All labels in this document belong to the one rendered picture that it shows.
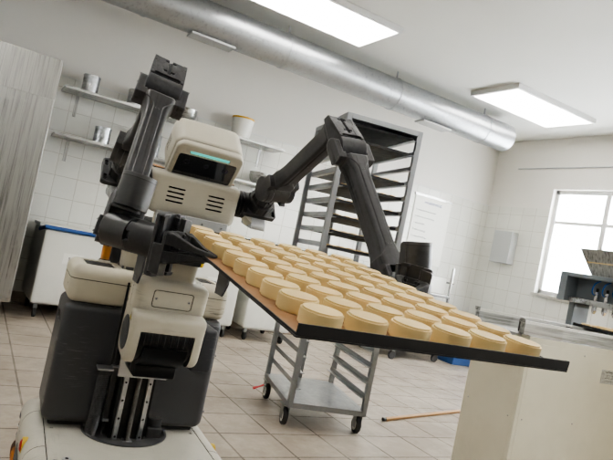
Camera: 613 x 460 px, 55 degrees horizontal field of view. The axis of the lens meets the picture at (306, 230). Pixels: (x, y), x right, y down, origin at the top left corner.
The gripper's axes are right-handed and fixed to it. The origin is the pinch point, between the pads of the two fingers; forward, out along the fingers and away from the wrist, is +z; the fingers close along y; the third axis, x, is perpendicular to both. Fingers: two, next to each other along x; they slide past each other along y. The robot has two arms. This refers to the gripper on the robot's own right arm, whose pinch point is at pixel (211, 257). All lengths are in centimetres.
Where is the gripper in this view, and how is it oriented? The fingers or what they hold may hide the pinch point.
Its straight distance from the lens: 92.2
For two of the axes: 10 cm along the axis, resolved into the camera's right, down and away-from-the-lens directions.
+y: 2.4, -9.7, -0.5
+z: 9.1, 2.4, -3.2
